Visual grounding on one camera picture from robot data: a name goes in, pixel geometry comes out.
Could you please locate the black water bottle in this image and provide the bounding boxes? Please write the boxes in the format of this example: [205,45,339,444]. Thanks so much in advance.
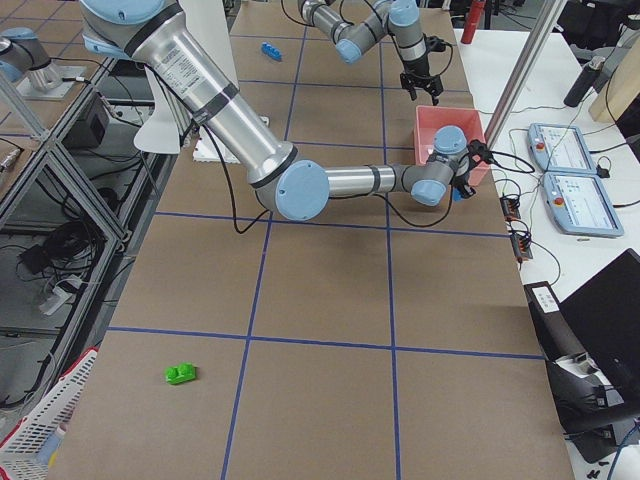
[563,56,606,107]

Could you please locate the black laptop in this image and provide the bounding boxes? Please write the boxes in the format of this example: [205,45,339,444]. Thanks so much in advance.
[560,248,639,391]

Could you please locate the red bottle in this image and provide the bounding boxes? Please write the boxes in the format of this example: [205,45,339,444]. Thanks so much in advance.
[461,0,486,45]

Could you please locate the aluminium frame post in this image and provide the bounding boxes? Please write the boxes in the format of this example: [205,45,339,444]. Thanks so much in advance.
[485,0,567,148]

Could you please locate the teach pendant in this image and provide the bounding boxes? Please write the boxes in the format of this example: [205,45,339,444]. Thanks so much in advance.
[528,123,596,174]
[542,172,624,238]

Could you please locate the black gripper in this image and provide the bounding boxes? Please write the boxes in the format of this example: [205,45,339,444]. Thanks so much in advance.
[400,58,443,105]
[452,173,476,198]

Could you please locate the green block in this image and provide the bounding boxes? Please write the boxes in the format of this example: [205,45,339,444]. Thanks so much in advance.
[164,362,197,385]

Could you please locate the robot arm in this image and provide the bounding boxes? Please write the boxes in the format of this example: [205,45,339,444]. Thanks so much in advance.
[81,1,476,221]
[298,1,450,105]

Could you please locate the long blue block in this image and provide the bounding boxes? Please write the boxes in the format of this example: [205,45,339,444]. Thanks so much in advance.
[261,42,283,62]

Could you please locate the pink plastic box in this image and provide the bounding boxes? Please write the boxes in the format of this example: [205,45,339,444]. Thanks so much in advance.
[402,106,490,198]

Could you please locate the white plastic basket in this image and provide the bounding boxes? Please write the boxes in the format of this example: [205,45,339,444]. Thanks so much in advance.
[1,347,98,479]

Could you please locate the upper teach pendant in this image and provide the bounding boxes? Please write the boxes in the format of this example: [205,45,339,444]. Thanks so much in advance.
[528,123,596,174]

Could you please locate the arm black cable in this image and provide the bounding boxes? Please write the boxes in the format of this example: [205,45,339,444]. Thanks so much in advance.
[144,64,537,235]
[280,0,457,86]

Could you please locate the lower teach pendant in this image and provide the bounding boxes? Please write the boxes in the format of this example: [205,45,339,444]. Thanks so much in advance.
[542,172,624,238]

